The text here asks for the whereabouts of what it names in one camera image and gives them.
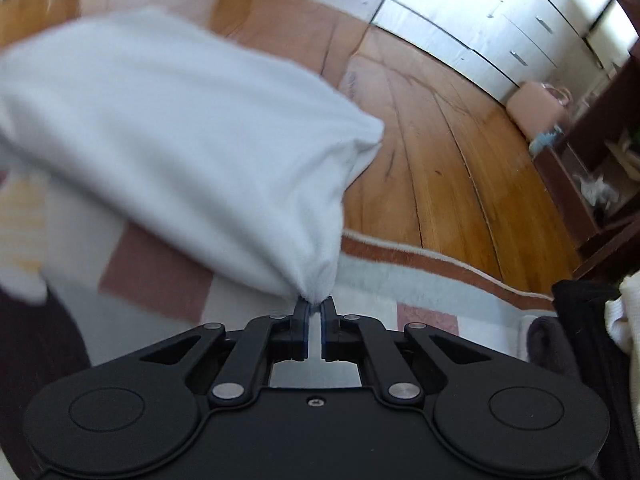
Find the black cloth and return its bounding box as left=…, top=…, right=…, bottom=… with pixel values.
left=550, top=279, right=640, bottom=480

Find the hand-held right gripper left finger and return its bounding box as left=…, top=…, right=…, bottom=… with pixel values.
left=137, top=298, right=311, bottom=408

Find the patterned rug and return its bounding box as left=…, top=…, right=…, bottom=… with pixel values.
left=0, top=170, right=561, bottom=480

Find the white sweater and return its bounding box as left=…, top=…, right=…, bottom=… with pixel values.
left=0, top=7, right=387, bottom=307

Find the light blue item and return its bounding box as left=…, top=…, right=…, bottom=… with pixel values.
left=529, top=128, right=567, bottom=155

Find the crumpled white paper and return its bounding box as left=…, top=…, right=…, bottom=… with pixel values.
left=574, top=172, right=617, bottom=208

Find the cream cloth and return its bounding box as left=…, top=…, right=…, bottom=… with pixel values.
left=604, top=271, right=640, bottom=357

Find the white drawer cabinet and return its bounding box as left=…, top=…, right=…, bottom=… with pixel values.
left=370, top=0, right=628, bottom=107

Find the dark grey cloth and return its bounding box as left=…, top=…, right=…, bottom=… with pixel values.
left=526, top=314, right=582, bottom=377

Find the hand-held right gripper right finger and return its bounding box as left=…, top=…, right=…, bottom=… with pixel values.
left=320, top=296, right=496, bottom=408

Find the dark wooden shelf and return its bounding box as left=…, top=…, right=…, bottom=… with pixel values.
left=529, top=0, right=640, bottom=282

